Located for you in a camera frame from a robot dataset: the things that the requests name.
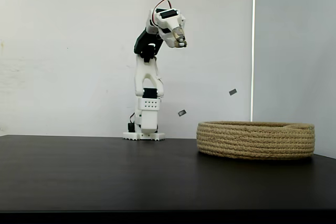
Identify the grey tape piece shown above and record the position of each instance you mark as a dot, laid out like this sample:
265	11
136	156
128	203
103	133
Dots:
233	92
182	112

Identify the white vertical wall strip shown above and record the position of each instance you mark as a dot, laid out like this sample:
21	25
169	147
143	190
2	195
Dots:
253	51

